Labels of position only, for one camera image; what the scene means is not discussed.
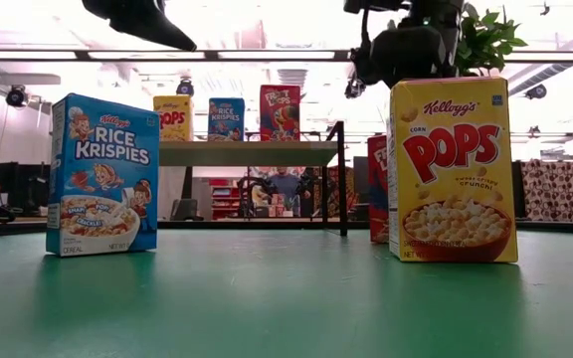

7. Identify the yellow Corn Pops cereal box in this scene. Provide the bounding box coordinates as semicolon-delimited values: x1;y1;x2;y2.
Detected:
387;76;519;265
152;94;195;143

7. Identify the red storage rack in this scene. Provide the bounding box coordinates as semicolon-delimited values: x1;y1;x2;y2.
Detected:
211;177;247;220

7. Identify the red Froot Loops cereal box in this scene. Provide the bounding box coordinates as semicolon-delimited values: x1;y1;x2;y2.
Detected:
367;133;391;245
259;84;302;143

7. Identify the green table mat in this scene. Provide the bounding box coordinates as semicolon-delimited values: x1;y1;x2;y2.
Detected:
0;228;573;358

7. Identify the blue Rice Krispies cereal box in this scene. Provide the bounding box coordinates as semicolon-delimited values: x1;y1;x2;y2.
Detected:
45;92;162;259
207;95;247;143

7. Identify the orange patterned partition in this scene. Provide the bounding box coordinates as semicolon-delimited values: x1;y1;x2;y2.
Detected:
325;166;358;213

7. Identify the black overhead crossbar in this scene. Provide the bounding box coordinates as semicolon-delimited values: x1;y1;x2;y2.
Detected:
0;48;573;64

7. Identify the brown dotted white partition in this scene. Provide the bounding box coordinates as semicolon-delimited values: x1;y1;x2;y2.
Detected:
519;158;573;223

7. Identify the black rectangular cabinet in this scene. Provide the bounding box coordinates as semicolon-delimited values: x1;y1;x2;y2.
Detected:
353;156;370;206

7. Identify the black monitor desk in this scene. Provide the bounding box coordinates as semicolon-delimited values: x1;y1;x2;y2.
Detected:
0;161;52;216

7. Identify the white board panel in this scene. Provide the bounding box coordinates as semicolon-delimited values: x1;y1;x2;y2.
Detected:
159;166;213;223

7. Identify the black table frame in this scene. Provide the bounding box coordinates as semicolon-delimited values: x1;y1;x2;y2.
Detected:
0;216;573;236

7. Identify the green shelf black frame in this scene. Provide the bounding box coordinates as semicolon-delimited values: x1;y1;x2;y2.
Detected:
158;120;349;238

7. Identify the person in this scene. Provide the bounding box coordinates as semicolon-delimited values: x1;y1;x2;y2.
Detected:
268;166;312;219

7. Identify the black pedestal stand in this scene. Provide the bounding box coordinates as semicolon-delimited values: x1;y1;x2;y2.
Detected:
170;166;205;223

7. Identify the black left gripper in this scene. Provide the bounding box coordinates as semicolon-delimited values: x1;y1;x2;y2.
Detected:
81;0;198;52

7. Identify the green potted plant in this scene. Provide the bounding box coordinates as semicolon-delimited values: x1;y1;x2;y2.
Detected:
453;2;528;79

